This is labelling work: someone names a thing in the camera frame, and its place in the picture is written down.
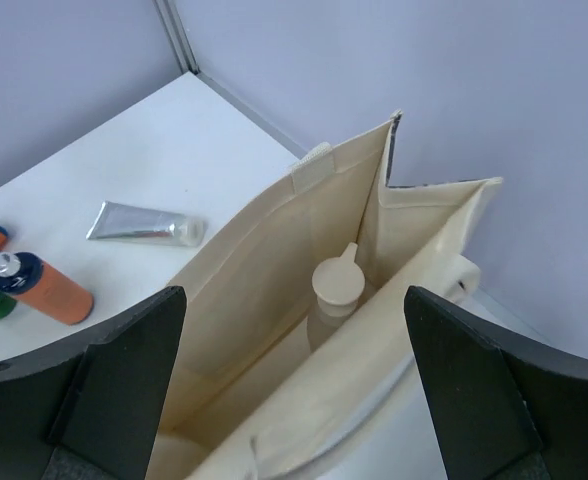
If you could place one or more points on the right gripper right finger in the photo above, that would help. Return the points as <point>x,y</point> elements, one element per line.
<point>503,406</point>

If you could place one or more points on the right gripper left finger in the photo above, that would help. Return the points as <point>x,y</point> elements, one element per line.
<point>88,406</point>

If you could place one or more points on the orange pump bottle blue top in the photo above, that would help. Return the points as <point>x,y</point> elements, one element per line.
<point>30,280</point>

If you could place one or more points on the cream canvas tote bag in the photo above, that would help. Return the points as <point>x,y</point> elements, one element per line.
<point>295,345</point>

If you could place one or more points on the beige pump bottle in bag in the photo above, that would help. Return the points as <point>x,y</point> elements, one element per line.
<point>338,284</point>

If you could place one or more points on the silver squeeze tube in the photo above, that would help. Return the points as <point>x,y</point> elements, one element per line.
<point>126,223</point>

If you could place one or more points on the aluminium frame post left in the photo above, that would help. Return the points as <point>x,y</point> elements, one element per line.
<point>183,52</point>

